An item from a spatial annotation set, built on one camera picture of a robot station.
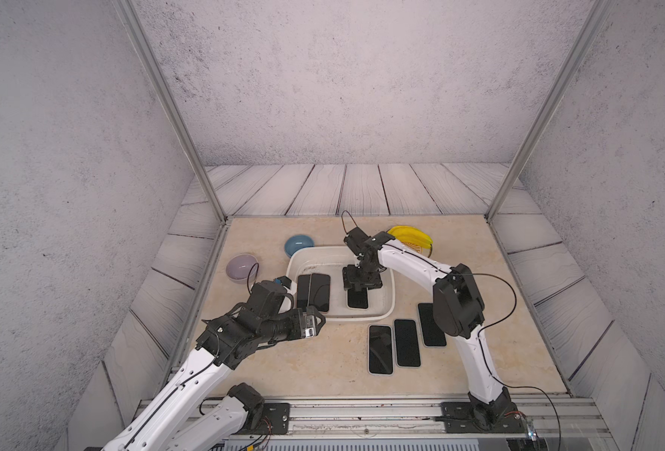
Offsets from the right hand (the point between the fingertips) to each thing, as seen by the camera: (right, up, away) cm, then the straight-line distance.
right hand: (353, 287), depth 93 cm
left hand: (-10, -5, -22) cm, 25 cm away
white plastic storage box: (-17, +8, +12) cm, 22 cm away
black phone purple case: (+1, -4, -3) cm, 5 cm away
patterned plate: (+28, +11, +15) cm, 33 cm away
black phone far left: (-17, -2, +4) cm, 18 cm away
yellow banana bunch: (+23, +17, +15) cm, 32 cm away
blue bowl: (-21, +14, +16) cm, 30 cm away
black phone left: (-11, -2, +4) cm, 12 cm away
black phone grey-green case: (+15, -15, -9) cm, 23 cm away
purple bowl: (-39, +5, +9) cm, 41 cm away
